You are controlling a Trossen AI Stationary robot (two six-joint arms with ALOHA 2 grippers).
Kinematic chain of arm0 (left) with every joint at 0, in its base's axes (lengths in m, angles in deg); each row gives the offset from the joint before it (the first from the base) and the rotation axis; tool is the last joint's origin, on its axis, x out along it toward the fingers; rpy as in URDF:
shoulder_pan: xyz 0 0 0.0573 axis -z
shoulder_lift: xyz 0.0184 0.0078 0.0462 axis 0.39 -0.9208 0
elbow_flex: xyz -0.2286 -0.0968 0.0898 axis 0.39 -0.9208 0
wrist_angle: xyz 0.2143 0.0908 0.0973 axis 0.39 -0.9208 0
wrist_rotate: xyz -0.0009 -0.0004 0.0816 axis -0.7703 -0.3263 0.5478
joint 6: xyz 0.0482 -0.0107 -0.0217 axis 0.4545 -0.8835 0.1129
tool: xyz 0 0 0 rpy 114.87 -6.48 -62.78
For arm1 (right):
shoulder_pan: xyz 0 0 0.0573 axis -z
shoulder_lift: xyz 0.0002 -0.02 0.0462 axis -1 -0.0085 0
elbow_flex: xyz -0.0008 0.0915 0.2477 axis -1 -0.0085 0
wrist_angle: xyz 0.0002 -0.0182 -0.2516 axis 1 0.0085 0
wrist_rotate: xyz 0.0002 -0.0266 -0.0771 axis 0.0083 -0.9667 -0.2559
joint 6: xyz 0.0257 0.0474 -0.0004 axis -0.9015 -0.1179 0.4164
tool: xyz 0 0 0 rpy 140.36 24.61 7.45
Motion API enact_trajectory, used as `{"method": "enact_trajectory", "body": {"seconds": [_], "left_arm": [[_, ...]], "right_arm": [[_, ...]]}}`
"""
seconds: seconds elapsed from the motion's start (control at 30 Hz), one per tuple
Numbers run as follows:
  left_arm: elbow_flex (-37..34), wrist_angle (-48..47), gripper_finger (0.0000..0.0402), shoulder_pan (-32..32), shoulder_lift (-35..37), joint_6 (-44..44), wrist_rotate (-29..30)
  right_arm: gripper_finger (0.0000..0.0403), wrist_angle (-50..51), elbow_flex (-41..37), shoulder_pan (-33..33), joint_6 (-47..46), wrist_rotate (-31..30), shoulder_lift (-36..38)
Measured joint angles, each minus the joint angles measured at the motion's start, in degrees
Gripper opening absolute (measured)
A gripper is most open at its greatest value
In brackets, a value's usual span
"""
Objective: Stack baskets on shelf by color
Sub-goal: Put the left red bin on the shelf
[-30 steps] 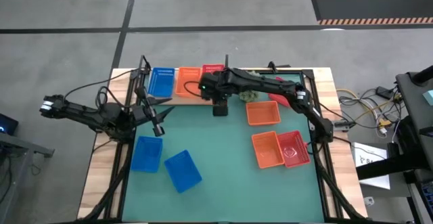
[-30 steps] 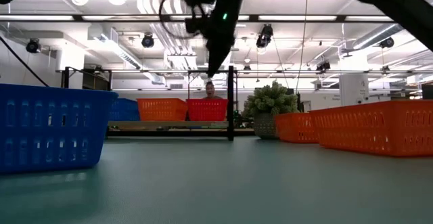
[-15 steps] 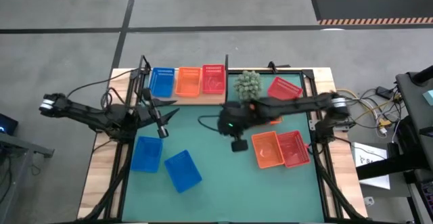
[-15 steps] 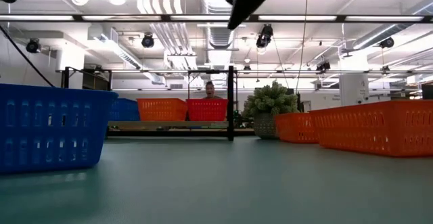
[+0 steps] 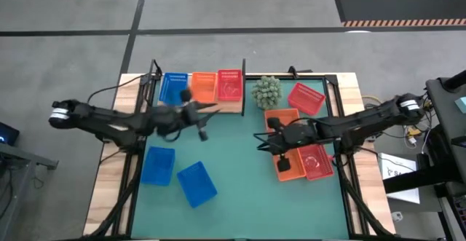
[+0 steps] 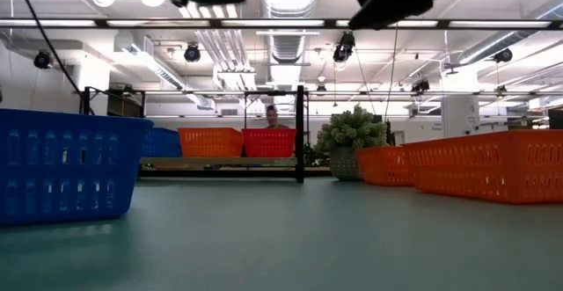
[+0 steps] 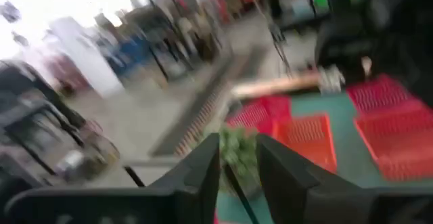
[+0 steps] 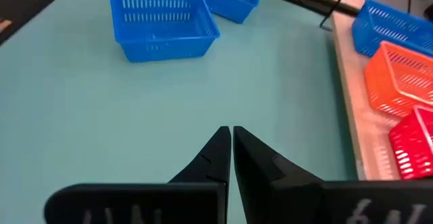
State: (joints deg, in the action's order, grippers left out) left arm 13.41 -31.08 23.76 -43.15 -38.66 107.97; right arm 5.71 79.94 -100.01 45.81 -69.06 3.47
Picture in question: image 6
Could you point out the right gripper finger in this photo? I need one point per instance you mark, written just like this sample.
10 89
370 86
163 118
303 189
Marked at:
391 20
371 14

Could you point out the orange plastic basket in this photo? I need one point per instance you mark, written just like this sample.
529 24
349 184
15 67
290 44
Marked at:
210 143
382 163
484 139

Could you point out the red plastic basket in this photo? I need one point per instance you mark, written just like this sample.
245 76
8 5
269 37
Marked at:
269 143

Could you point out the blue plastic basket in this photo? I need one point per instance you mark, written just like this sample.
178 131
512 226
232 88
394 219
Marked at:
66 126
165 143

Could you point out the black ceiling spotlight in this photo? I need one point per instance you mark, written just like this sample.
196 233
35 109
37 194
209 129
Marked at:
42 60
344 47
192 53
503 56

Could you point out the small black ceiling device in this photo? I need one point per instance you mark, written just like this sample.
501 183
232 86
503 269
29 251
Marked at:
421 85

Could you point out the green artificial plant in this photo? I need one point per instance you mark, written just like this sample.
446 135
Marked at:
352 128

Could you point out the white pillar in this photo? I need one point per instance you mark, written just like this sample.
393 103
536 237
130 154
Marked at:
459 115

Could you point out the person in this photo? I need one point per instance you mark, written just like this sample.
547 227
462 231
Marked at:
272 117

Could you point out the grey woven plant pot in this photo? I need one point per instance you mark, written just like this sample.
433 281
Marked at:
345 163

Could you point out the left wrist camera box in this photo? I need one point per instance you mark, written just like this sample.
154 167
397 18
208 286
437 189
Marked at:
180 2

